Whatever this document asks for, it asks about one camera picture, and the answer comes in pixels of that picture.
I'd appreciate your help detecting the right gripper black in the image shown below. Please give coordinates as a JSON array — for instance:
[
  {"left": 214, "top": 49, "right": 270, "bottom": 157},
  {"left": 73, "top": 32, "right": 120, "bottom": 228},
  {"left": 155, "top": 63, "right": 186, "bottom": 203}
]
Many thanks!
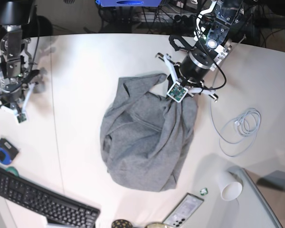
[{"left": 0, "top": 80, "right": 28, "bottom": 106}]

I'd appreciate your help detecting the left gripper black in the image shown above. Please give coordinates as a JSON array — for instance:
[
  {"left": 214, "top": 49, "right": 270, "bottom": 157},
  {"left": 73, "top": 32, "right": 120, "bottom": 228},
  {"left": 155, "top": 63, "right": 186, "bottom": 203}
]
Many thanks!
[{"left": 180, "top": 51, "right": 213, "bottom": 82}]

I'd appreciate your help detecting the grey t-shirt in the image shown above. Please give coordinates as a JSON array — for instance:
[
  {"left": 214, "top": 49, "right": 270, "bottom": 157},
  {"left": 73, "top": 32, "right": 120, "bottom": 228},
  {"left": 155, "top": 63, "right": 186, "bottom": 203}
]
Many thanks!
[{"left": 100, "top": 73, "right": 198, "bottom": 192}]

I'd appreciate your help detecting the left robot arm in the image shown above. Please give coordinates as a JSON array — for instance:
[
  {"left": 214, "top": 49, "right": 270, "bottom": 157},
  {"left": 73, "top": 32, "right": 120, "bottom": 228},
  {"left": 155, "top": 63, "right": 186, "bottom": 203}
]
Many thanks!
[{"left": 169, "top": 0, "right": 244, "bottom": 85}]

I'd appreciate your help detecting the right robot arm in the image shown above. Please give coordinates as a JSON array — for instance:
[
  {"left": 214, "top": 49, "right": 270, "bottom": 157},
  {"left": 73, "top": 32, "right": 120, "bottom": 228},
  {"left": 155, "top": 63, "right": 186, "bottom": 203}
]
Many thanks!
[{"left": 0, "top": 0, "right": 39, "bottom": 107}]

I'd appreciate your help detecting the blue black tape measure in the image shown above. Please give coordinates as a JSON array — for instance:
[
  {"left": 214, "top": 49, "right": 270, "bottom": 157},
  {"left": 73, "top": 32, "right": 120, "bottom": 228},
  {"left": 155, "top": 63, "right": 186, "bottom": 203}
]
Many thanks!
[{"left": 0, "top": 138, "right": 19, "bottom": 165}]

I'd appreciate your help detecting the green tape roll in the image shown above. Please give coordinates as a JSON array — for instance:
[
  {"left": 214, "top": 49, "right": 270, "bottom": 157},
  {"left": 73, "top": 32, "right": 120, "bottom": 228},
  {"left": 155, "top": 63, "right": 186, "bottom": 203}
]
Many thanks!
[{"left": 5, "top": 166, "right": 19, "bottom": 177}]

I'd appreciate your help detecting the blue box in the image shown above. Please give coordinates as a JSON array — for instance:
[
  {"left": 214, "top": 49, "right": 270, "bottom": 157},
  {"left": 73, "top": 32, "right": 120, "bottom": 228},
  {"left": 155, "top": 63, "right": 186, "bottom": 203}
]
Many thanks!
[{"left": 95, "top": 0, "right": 161, "bottom": 7}]

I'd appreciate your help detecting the white paper cup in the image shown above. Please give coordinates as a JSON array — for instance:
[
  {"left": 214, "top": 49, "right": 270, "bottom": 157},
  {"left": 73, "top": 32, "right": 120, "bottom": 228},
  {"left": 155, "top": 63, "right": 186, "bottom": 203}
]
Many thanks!
[{"left": 217, "top": 171, "right": 243, "bottom": 201}]

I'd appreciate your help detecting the small green white chip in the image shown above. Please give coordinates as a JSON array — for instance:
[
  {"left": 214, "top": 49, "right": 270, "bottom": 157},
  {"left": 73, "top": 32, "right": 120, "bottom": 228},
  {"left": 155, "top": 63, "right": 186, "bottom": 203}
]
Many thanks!
[{"left": 199, "top": 188, "right": 209, "bottom": 196}]

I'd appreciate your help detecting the black keyboard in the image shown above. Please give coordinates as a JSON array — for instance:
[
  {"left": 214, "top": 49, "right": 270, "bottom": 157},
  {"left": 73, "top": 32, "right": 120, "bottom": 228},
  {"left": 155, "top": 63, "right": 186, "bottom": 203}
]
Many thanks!
[{"left": 0, "top": 167, "right": 100, "bottom": 228}]

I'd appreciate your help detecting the smartphone clear case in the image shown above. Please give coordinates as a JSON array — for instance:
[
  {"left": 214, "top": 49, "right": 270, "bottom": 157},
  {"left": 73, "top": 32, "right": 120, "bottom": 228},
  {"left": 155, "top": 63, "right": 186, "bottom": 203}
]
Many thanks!
[{"left": 163, "top": 193, "right": 204, "bottom": 228}]

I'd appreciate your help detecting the gold round tin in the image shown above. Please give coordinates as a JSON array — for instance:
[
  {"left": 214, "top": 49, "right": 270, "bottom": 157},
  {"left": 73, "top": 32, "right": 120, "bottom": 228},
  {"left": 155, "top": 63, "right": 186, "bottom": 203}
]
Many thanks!
[{"left": 145, "top": 222, "right": 168, "bottom": 228}]

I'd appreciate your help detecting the black gold dotted lid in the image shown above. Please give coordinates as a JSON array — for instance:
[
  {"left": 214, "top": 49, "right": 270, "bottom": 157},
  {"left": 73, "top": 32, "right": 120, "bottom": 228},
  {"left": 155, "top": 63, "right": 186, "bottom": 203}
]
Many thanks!
[{"left": 111, "top": 219, "right": 133, "bottom": 228}]

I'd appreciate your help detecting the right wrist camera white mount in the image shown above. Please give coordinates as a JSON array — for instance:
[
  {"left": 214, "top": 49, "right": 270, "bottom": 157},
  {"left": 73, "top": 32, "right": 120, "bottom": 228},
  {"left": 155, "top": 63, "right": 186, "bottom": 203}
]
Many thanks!
[{"left": 0, "top": 82, "right": 39, "bottom": 124}]

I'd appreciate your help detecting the white coiled cable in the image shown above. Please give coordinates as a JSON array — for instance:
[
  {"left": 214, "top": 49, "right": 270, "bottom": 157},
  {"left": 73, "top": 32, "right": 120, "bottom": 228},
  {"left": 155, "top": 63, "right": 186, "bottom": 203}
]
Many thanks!
[{"left": 210, "top": 71, "right": 262, "bottom": 158}]

